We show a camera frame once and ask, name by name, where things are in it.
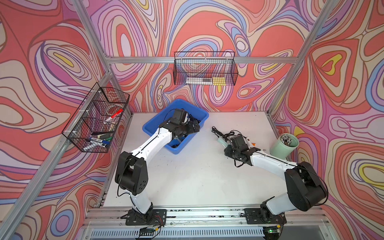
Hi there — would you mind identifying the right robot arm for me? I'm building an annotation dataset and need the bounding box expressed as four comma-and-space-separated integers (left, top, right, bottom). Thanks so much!
222, 134, 329, 221

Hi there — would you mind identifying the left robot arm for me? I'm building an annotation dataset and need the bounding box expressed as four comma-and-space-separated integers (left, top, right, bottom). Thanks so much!
115, 109, 200, 215

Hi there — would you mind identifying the blue plastic storage box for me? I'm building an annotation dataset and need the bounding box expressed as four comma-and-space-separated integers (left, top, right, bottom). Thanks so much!
142, 99, 209, 155

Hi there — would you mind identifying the white box in basket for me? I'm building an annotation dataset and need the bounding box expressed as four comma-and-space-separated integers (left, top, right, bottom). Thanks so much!
186, 77, 213, 85

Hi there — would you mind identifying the yellow box in basket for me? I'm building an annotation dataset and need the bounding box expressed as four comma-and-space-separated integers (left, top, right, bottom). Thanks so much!
212, 77, 227, 86

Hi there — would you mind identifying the green pen holder cup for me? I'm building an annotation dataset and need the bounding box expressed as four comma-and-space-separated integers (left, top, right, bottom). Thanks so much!
270, 134, 299, 159

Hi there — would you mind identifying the red marker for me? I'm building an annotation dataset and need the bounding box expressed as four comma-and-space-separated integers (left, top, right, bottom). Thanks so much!
105, 109, 123, 123

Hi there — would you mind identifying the blue marker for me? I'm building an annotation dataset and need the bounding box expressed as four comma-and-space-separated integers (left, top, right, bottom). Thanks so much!
88, 138, 110, 145

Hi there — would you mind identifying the back wire basket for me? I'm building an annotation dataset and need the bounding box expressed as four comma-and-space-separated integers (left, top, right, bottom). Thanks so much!
173, 50, 239, 86

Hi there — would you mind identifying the wire basket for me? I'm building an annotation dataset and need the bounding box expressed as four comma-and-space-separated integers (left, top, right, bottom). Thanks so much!
173, 50, 239, 86
62, 83, 130, 153

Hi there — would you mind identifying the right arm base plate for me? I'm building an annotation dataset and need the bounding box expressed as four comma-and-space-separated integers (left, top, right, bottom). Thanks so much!
241, 208, 287, 226

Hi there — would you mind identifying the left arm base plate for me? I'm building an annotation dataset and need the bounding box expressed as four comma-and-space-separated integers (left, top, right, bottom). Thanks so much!
121, 209, 167, 226

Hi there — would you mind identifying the left wire basket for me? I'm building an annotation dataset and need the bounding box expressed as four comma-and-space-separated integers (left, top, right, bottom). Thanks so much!
62, 83, 130, 153

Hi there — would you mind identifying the aluminium front rail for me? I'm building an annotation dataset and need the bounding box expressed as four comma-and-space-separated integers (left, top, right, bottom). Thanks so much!
76, 205, 337, 240

